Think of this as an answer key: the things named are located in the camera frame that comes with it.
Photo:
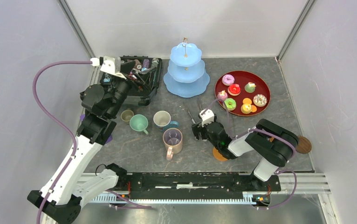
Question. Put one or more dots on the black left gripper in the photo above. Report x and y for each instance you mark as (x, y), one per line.
(135, 86)

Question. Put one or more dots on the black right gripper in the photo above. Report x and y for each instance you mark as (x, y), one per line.
(197, 128)

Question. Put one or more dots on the pink mousse cake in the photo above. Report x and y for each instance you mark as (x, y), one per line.
(222, 96)

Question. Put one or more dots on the red frosted donut cake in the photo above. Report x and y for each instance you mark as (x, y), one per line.
(234, 89)

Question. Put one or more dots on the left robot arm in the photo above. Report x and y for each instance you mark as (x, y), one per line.
(61, 198)

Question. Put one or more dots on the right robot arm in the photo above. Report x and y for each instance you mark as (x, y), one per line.
(274, 143)

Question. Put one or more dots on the light orange wooden coaster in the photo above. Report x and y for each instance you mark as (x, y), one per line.
(218, 155)

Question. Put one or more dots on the small olive green cup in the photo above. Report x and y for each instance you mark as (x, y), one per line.
(126, 116)

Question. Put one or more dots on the black poker chip case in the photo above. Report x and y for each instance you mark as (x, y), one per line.
(148, 68)

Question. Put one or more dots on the yellow mousse cake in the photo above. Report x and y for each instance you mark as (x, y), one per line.
(246, 108)

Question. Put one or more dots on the mint green cup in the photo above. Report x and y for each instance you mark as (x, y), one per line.
(139, 123)

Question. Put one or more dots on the rose gold marble mug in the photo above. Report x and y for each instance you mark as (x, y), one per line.
(173, 141)

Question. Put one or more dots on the round orange waffle cookie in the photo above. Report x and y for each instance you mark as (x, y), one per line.
(247, 101)

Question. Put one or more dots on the round red serving tray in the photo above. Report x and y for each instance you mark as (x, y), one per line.
(242, 78)

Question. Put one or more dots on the purple sprinkled donut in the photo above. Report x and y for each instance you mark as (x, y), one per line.
(228, 79)

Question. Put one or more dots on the white chocolate drizzled donut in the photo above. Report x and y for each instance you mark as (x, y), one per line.
(260, 100)

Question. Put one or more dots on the green mousse cake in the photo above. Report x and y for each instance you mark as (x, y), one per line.
(250, 87)

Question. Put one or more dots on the blue three-tier cake stand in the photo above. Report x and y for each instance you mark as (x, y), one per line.
(186, 75)

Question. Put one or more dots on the dark brown wooden coaster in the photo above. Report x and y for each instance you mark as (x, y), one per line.
(304, 145)

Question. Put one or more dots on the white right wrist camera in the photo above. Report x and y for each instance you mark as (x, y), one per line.
(207, 117)

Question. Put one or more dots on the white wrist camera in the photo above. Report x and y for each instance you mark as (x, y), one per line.
(207, 117)
(109, 65)

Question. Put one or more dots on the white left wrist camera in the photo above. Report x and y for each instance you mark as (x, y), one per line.
(109, 65)

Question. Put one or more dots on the white mug blue handle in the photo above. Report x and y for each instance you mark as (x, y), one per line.
(163, 121)

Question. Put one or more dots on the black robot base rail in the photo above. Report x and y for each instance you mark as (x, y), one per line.
(210, 188)

